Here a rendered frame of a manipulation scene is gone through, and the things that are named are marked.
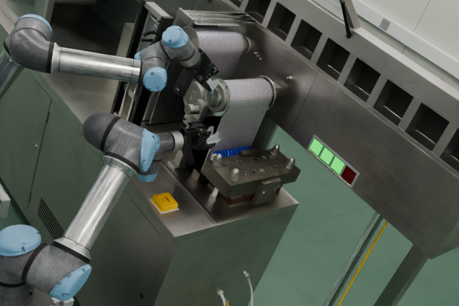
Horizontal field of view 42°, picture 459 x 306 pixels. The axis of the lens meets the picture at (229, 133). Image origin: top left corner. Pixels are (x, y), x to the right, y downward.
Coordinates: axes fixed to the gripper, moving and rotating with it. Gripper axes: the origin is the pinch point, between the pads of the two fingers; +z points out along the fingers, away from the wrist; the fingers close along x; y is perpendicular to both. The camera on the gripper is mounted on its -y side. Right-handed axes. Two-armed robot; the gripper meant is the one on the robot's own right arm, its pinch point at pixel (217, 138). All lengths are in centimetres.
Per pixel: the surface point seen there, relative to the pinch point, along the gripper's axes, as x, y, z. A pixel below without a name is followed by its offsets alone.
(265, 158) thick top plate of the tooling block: -8.7, -6.4, 22.5
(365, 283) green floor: -28, -109, 146
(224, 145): -0.3, -3.4, 5.0
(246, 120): -0.2, 7.8, 11.9
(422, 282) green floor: -44, -109, 191
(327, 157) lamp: -30.5, 9.2, 29.4
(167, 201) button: -11.2, -16.6, -26.2
